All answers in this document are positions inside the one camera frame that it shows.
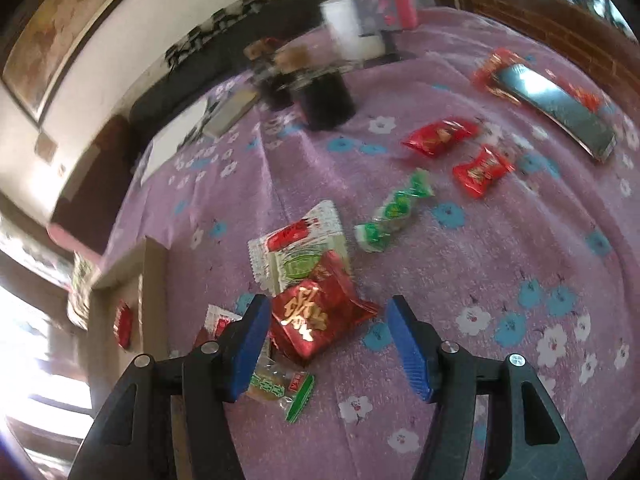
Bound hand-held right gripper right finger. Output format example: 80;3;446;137
385;295;588;480

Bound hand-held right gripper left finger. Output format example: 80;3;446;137
67;294;273;480

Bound white packet with red label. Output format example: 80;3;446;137
195;304;246;346
247;200;343;286

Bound clear green snack packet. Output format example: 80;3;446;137
247;355;316;423

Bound red packet with gold characters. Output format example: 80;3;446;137
270;250;383;366

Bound cardboard tray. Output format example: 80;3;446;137
90;235;171;361

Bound green twisted candy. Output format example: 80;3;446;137
354;169;435;253

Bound red crimped packet gold print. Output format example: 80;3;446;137
452;145;516;200

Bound purple floral tablecloth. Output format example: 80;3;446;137
102;7;640;480

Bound patterned blanket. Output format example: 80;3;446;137
66;250;96;331

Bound white paper sheets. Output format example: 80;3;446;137
140;97;211;186

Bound wooden glass door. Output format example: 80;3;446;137
0;195;101;476

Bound maroon sofa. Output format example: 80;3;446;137
50;115;146;256

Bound grey notebook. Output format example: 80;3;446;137
202;87;258;138

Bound dark glass jar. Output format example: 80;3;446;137
244;40;296;111
277;45;357;131

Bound black sofa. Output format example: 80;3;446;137
130;0;321;126

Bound black smartphone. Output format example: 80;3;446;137
495;62;617;163

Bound white cup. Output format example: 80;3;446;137
320;0;388;61

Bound dark printed box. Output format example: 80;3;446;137
352;0;401;36

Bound brown wooden cabinet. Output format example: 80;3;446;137
430;0;640;106

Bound small wall plaque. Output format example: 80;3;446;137
35;130;61;163

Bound framed wall picture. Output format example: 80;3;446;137
0;0;171;126

